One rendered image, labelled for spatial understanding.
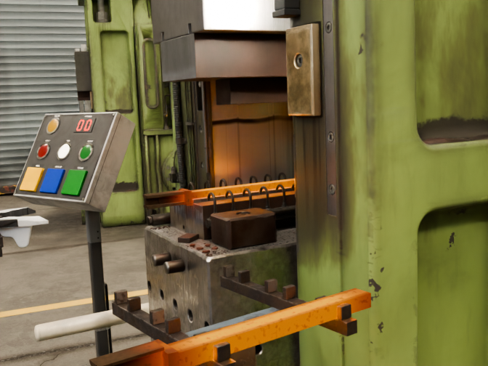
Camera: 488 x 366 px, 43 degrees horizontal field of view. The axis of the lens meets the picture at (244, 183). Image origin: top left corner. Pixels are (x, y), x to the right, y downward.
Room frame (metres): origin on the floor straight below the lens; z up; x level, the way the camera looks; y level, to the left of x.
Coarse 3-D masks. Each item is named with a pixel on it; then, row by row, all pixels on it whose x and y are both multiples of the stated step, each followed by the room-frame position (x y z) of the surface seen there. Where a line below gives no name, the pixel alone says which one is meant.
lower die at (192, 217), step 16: (256, 192) 1.45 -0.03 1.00; (272, 192) 1.48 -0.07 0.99; (288, 192) 1.47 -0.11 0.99; (176, 208) 1.47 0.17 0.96; (192, 208) 1.38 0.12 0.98; (208, 208) 1.34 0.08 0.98; (224, 208) 1.36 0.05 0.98; (240, 208) 1.38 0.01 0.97; (176, 224) 1.47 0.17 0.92; (192, 224) 1.39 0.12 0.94; (288, 224) 1.44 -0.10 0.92
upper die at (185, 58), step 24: (168, 48) 1.46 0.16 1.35; (192, 48) 1.34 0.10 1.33; (216, 48) 1.36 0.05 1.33; (240, 48) 1.39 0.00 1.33; (264, 48) 1.41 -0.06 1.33; (168, 72) 1.47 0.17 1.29; (192, 72) 1.35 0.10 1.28; (216, 72) 1.36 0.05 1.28; (240, 72) 1.38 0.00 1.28; (264, 72) 1.41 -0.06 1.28
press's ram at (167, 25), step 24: (168, 0) 1.45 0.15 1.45; (192, 0) 1.33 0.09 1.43; (216, 0) 1.30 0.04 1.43; (240, 0) 1.33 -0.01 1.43; (264, 0) 1.36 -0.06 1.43; (168, 24) 1.45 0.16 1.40; (192, 24) 1.34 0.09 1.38; (216, 24) 1.30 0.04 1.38; (240, 24) 1.33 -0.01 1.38; (264, 24) 1.36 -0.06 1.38; (288, 24) 1.39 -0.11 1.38
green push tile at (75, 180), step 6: (72, 174) 1.73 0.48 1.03; (78, 174) 1.71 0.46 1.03; (84, 174) 1.70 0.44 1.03; (66, 180) 1.73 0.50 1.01; (72, 180) 1.71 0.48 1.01; (78, 180) 1.70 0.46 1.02; (84, 180) 1.70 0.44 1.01; (66, 186) 1.72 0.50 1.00; (72, 186) 1.70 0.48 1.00; (78, 186) 1.69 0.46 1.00; (66, 192) 1.70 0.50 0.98; (72, 192) 1.69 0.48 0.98; (78, 192) 1.68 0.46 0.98
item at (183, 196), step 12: (288, 180) 1.52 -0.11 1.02; (168, 192) 1.37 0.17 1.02; (180, 192) 1.38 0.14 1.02; (192, 192) 1.39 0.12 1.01; (204, 192) 1.40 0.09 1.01; (216, 192) 1.42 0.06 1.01; (240, 192) 1.45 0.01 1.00; (156, 204) 1.36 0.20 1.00; (168, 204) 1.36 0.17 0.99; (180, 204) 1.37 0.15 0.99
